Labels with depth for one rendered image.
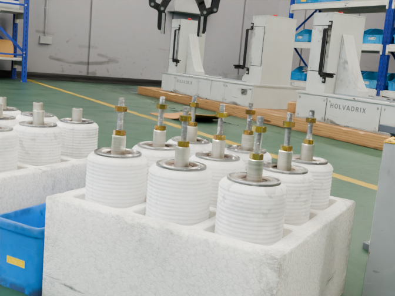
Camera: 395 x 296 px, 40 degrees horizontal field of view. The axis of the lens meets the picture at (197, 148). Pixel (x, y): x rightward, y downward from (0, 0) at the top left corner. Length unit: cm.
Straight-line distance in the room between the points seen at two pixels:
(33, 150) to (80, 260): 33
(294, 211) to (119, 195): 27
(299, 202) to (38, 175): 50
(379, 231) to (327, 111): 280
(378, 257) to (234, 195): 28
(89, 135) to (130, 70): 650
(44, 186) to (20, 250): 17
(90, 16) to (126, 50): 66
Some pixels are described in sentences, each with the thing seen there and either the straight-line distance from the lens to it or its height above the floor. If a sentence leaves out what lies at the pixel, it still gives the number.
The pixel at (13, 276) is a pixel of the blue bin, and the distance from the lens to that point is 100.
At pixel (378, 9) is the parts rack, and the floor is 128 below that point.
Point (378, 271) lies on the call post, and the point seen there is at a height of 11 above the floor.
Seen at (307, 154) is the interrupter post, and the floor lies 26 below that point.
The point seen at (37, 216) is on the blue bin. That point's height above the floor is 10.
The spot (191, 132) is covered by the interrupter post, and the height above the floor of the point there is 27.
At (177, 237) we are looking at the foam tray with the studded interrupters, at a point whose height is 17.
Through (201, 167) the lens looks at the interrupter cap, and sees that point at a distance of 81.
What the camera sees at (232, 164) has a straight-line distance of 89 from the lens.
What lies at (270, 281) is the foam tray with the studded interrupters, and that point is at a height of 15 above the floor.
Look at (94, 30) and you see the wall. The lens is 751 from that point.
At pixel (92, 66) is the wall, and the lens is 751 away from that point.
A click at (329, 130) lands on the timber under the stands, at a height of 5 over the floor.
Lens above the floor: 41
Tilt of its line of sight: 9 degrees down
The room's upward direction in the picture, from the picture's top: 5 degrees clockwise
